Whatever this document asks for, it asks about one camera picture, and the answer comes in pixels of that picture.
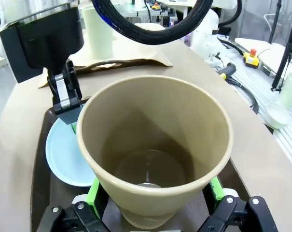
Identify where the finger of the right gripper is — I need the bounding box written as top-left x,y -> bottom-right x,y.
46,60 -> 83,134

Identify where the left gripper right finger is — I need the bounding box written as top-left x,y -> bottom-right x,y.
201,175 -> 279,232

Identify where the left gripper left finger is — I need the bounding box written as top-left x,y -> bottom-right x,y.
37,177 -> 110,232

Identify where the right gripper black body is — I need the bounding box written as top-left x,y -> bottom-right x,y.
0,6 -> 85,84

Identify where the pale green plastic cup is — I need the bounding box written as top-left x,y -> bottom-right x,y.
83,5 -> 113,60
280,72 -> 292,109

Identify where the light blue bowl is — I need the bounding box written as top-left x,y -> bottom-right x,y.
45,118 -> 96,187

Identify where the beige cloth mat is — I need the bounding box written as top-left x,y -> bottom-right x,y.
38,23 -> 173,89

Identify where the beige plastic cup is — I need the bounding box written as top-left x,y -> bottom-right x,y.
76,75 -> 234,230

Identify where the brown plastic serving tray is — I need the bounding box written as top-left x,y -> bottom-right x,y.
29,95 -> 257,232

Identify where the grey slotted aluminium bench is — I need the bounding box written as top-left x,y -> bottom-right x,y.
208,55 -> 292,174

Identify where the pale green bowl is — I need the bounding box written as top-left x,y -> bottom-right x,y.
266,101 -> 292,129

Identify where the black and yellow plug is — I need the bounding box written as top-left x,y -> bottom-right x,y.
219,62 -> 237,79

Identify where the black tripod stand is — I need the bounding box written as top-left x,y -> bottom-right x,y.
271,0 -> 292,92

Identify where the cream flat panel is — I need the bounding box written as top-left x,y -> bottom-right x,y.
234,37 -> 292,78

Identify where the black braided cable sleeve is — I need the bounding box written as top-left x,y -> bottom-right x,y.
91,0 -> 214,45

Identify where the black bench cable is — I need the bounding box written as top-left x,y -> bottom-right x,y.
222,72 -> 260,113

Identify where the black corrugated hose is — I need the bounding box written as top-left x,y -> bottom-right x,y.
218,0 -> 243,34

